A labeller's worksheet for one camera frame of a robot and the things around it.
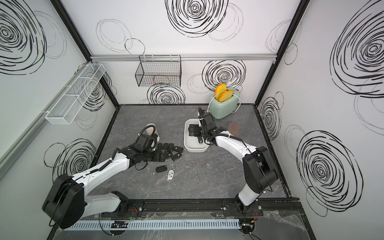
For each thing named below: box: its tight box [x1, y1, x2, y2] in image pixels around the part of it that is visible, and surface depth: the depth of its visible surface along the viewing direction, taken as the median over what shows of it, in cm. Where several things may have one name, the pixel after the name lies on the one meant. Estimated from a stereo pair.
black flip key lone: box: [155, 165, 167, 173], surface depth 88 cm
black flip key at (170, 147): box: [167, 143, 174, 152], surface depth 98 cm
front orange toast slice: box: [219, 90, 234, 103], surface depth 101 cm
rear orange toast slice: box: [215, 83, 228, 100], surface depth 104 cm
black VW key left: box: [158, 151, 169, 162], surface depth 78 cm
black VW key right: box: [172, 153, 182, 162], surface depth 93 cm
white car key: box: [167, 169, 174, 181], surface depth 86 cm
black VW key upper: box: [173, 146, 184, 153], surface depth 96 cm
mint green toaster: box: [209, 88, 240, 119], surface depth 105 cm
